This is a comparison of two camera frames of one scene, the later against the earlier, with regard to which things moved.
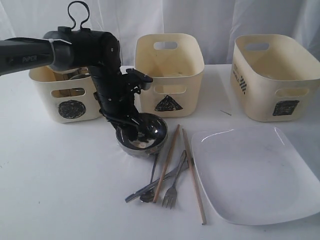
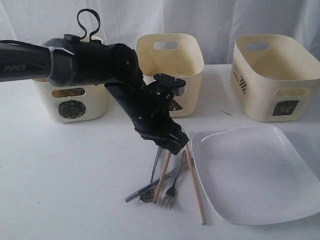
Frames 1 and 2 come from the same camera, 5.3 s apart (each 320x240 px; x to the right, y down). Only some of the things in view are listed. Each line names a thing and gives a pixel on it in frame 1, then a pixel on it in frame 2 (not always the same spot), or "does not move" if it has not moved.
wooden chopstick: (167, 164) does not move
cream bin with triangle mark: (175, 62) does not move
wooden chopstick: (202, 209) does not move
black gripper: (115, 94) → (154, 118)
